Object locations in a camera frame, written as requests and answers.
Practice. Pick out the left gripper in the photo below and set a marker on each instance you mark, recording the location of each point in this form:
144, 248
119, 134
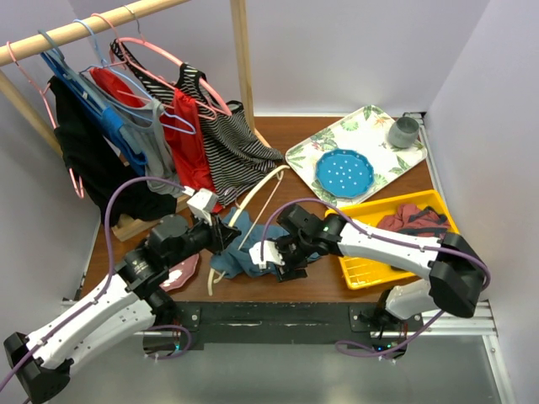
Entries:
221, 234

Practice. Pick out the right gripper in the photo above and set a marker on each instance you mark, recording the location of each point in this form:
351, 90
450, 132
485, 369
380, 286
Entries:
285, 272

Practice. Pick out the cream hanger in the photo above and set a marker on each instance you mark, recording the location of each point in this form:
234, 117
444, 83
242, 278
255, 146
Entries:
214, 277

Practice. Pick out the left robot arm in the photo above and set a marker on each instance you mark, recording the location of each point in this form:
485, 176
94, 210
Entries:
128, 300

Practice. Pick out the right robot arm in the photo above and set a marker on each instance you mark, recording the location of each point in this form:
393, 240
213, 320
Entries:
450, 275

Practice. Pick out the striped tank top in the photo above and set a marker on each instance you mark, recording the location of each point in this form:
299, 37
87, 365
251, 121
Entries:
237, 158

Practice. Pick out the grey tank top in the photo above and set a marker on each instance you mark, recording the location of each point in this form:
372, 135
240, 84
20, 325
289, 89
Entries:
144, 131

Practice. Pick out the red tank top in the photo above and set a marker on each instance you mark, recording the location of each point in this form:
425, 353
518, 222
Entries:
182, 132

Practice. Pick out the maroon tank top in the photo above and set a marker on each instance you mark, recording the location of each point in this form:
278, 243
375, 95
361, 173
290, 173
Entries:
410, 220

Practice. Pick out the pink hanger with striped top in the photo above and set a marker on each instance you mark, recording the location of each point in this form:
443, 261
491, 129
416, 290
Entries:
222, 105

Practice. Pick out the black tank top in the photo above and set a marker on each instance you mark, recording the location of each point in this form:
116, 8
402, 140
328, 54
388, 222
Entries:
86, 152

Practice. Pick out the pink hanger with black top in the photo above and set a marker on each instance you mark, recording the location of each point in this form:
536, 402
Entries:
77, 181

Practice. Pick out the royal blue tank top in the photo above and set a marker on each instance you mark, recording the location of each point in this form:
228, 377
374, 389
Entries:
111, 123

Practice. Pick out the grey blue hanger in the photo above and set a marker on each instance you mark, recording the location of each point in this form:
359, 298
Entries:
75, 82

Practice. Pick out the pink dotted plate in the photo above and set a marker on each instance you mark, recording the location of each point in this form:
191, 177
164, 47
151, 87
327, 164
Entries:
181, 273

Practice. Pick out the wooden clothes rack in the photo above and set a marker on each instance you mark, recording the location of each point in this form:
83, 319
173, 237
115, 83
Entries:
34, 45

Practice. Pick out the blue dotted plate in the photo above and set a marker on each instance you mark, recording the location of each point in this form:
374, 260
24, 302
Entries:
345, 174

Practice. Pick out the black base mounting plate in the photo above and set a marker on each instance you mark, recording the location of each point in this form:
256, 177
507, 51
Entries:
276, 323

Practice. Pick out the floral serving tray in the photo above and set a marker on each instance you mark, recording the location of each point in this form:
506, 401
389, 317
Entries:
365, 132

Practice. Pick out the yellow plastic bin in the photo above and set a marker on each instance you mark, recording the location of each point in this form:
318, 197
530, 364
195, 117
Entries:
361, 273

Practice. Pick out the grey cup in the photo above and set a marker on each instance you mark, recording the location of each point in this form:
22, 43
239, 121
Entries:
403, 132

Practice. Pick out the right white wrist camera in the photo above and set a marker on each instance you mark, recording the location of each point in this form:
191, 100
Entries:
264, 254

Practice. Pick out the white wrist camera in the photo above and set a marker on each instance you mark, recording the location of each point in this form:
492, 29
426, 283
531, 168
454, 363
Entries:
264, 254
201, 205

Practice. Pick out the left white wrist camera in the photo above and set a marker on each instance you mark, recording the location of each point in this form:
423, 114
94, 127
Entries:
201, 205

